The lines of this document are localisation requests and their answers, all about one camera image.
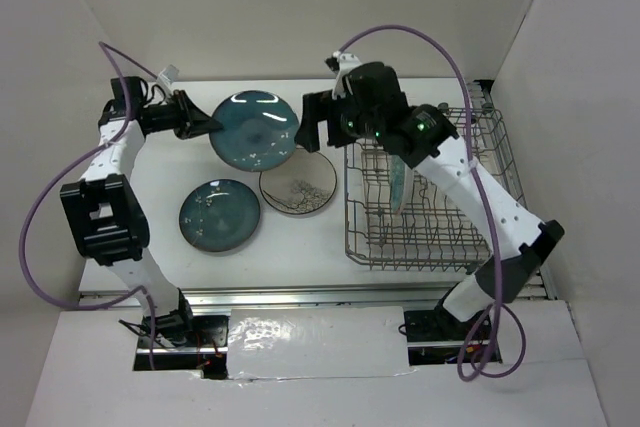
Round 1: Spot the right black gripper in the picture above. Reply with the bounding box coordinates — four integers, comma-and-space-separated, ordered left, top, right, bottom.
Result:
293, 87, 382, 152

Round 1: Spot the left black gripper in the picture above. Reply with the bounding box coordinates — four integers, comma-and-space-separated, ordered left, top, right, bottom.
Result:
142, 89, 223, 140

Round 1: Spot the dark teal plate top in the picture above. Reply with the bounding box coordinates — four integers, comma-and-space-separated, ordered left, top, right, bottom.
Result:
209, 90, 299, 172

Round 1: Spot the dark teal plate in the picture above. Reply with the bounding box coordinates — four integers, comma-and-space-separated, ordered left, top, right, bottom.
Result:
178, 179, 261, 253
209, 90, 299, 172

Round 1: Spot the red teal floral plate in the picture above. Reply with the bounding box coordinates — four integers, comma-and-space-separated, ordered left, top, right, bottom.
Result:
389, 155, 414, 215

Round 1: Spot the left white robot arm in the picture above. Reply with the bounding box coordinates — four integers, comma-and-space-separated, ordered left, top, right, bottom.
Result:
60, 72, 222, 347

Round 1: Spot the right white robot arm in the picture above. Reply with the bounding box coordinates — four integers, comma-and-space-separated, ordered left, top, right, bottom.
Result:
295, 54, 564, 339

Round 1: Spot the patterned plate under stack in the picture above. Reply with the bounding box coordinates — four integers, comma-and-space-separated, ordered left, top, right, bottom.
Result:
259, 147, 337, 215

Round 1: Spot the dark teal plate left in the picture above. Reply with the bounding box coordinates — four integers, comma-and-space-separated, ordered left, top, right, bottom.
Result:
178, 179, 261, 253

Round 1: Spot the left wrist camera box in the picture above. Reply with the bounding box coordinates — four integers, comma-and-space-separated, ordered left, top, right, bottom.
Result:
156, 64, 179, 93

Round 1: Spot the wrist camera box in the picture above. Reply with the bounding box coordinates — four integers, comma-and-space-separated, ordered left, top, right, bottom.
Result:
156, 64, 179, 93
325, 51, 362, 99

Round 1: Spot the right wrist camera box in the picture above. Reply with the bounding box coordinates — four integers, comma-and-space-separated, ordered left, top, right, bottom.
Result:
325, 51, 362, 99

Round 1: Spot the grey wire dish rack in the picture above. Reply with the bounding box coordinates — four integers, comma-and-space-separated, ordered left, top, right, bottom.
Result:
343, 103, 526, 273

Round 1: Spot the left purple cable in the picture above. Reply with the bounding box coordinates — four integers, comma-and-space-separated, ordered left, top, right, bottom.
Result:
18, 41, 164, 371

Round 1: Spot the aluminium mounting rail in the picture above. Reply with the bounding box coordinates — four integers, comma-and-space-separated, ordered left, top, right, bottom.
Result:
80, 79, 545, 336

